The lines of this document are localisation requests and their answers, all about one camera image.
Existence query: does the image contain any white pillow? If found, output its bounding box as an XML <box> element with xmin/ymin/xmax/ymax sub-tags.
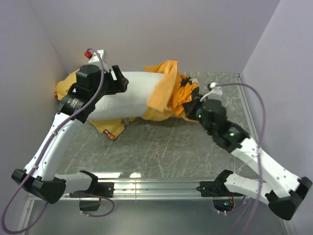
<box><xmin>88</xmin><ymin>71</ymin><xmax>164</xmax><ymax>121</ymax></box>

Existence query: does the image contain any orange Mickey Mouse pillowcase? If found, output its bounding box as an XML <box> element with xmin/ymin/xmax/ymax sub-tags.
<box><xmin>141</xmin><ymin>60</ymin><xmax>199</xmax><ymax>122</ymax></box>

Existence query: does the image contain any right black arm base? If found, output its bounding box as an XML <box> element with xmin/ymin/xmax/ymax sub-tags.
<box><xmin>196</xmin><ymin>181</ymin><xmax>232</xmax><ymax>197</ymax></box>

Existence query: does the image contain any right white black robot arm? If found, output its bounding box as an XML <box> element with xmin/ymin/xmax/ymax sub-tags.
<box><xmin>191</xmin><ymin>99</ymin><xmax>313</xmax><ymax>221</ymax></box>

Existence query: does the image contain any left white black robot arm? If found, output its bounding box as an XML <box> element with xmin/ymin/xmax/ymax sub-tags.
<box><xmin>12</xmin><ymin>64</ymin><xmax>129</xmax><ymax>204</ymax></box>

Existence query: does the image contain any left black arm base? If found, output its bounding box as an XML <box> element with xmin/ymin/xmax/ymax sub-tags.
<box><xmin>69</xmin><ymin>170</ymin><xmax>114</xmax><ymax>198</ymax></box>

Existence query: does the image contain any yellow car print pillow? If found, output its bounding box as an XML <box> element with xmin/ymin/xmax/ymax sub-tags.
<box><xmin>55</xmin><ymin>70</ymin><xmax>136</xmax><ymax>141</ymax></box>

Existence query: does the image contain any right controller board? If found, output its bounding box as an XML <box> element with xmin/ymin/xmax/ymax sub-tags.
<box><xmin>213</xmin><ymin>199</ymin><xmax>234</xmax><ymax>212</ymax></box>

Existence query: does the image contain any left black controller box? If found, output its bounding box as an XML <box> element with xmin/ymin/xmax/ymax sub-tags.
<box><xmin>79</xmin><ymin>200</ymin><xmax>100</xmax><ymax>212</ymax></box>

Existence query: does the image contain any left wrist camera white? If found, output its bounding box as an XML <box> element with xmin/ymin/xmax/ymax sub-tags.
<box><xmin>84</xmin><ymin>49</ymin><xmax>109</xmax><ymax>71</ymax></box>

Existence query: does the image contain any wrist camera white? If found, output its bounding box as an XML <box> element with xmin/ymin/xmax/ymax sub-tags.
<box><xmin>200</xmin><ymin>82</ymin><xmax>223</xmax><ymax>102</ymax></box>
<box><xmin>84</xmin><ymin>49</ymin><xmax>109</xmax><ymax>71</ymax></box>

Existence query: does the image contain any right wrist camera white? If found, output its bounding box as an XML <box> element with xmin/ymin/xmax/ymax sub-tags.
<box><xmin>200</xmin><ymin>82</ymin><xmax>223</xmax><ymax>102</ymax></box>

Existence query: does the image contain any aluminium right side rail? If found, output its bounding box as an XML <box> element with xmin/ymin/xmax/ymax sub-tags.
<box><xmin>237</xmin><ymin>85</ymin><xmax>259</xmax><ymax>141</ymax></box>

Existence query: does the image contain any aluminium rail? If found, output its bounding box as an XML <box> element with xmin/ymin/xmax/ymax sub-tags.
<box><xmin>237</xmin><ymin>85</ymin><xmax>259</xmax><ymax>141</ymax></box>
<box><xmin>37</xmin><ymin>178</ymin><xmax>228</xmax><ymax>204</ymax></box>

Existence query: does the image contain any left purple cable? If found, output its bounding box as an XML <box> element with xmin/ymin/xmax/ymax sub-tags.
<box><xmin>0</xmin><ymin>47</ymin><xmax>115</xmax><ymax>233</ymax></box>

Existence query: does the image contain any aluminium front rail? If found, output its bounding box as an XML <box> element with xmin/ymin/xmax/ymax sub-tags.
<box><xmin>37</xmin><ymin>178</ymin><xmax>228</xmax><ymax>204</ymax></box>

